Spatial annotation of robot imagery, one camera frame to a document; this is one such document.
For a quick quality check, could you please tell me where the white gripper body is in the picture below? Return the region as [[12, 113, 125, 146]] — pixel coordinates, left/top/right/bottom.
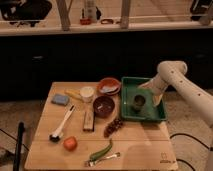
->
[[139, 75, 167, 106]]

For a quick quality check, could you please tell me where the dark green cup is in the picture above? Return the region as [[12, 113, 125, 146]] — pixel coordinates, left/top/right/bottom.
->
[[132, 95, 146, 111]]

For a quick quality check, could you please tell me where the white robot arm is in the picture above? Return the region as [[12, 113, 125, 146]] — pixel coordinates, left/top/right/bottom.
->
[[139, 61, 213, 133]]

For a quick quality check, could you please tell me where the green plastic tray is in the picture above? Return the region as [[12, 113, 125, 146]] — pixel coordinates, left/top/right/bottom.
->
[[120, 77, 167, 122]]

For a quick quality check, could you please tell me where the orange bowl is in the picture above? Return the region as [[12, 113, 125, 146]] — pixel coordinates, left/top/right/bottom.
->
[[97, 77, 121, 95]]

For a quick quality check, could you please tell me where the dark red grape bunch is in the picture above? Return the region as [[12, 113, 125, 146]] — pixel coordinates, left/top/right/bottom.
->
[[104, 118, 123, 138]]

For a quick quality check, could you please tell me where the dark red bowl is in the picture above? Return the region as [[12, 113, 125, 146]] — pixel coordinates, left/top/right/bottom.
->
[[93, 96, 115, 118]]

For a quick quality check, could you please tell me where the white cup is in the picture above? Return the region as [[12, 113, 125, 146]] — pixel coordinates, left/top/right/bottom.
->
[[80, 86, 94, 102]]

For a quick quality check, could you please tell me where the wooden block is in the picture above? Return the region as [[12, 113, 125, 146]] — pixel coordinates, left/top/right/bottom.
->
[[83, 111, 94, 131]]

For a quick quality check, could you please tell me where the yellow banana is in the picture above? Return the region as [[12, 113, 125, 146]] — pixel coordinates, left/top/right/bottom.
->
[[65, 90, 82, 101]]

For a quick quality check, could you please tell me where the green chili pepper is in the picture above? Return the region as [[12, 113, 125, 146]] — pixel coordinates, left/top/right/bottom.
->
[[89, 139, 113, 161]]

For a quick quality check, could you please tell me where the blue sponge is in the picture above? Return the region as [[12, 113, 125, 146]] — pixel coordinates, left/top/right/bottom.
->
[[51, 94, 69, 106]]

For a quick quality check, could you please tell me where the orange tomato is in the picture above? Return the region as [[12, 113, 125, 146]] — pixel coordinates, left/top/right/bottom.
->
[[63, 136, 77, 151]]

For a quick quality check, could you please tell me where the white dish brush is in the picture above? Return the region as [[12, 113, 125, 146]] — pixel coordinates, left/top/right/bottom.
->
[[49, 105, 75, 142]]

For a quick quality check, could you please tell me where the black pole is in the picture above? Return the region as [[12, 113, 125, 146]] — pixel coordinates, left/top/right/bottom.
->
[[13, 122, 25, 171]]

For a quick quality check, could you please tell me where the black office chair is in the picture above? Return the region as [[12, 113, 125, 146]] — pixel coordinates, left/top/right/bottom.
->
[[0, 0, 52, 27]]

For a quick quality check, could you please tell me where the black cable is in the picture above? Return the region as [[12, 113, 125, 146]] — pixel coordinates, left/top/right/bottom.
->
[[169, 132, 212, 171]]

